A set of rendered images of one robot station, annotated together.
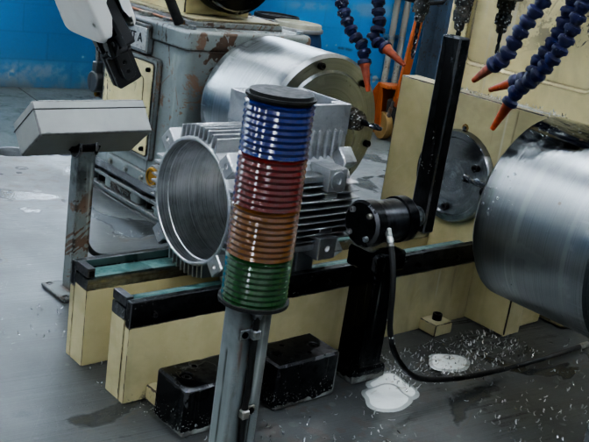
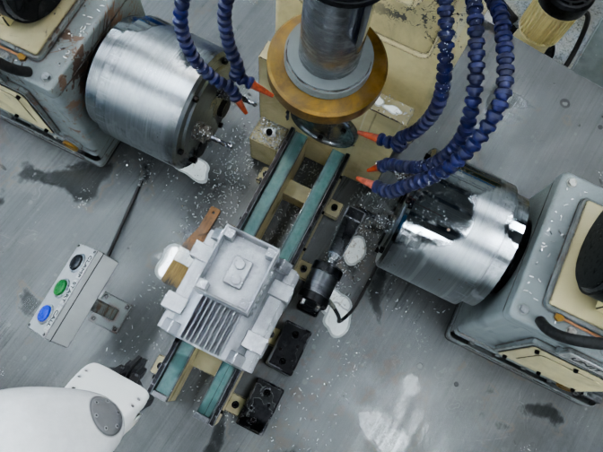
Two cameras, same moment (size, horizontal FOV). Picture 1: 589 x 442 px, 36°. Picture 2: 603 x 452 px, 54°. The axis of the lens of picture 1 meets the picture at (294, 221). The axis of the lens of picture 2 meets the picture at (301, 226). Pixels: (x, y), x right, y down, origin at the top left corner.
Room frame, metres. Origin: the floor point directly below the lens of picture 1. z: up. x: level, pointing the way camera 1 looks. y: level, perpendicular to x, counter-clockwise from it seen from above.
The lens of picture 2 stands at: (0.95, 0.05, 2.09)
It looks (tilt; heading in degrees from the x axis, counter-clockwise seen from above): 74 degrees down; 327
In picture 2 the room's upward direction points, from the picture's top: 12 degrees clockwise
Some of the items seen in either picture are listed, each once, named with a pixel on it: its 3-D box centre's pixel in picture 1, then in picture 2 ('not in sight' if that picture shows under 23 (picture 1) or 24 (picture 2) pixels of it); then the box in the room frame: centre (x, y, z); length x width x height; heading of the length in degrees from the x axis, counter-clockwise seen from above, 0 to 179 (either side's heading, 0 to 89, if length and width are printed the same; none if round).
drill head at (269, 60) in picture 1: (270, 109); (143, 82); (1.59, 0.07, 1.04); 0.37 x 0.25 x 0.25; 43
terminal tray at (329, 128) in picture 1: (287, 123); (238, 272); (1.15, 0.03, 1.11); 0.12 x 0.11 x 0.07; 133
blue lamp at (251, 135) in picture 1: (277, 127); not in sight; (0.75, 0.03, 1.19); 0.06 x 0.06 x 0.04
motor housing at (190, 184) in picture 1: (254, 195); (230, 300); (1.13, 0.06, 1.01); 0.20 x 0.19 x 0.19; 133
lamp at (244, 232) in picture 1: (263, 228); not in sight; (0.75, 0.03, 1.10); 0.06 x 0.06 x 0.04
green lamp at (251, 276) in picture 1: (256, 276); not in sight; (0.75, 0.03, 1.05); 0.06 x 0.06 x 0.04
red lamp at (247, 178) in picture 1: (269, 178); not in sight; (0.75, 0.03, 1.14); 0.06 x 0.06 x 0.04
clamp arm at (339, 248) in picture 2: (436, 136); (344, 236); (1.15, -0.16, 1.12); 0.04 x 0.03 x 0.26; 133
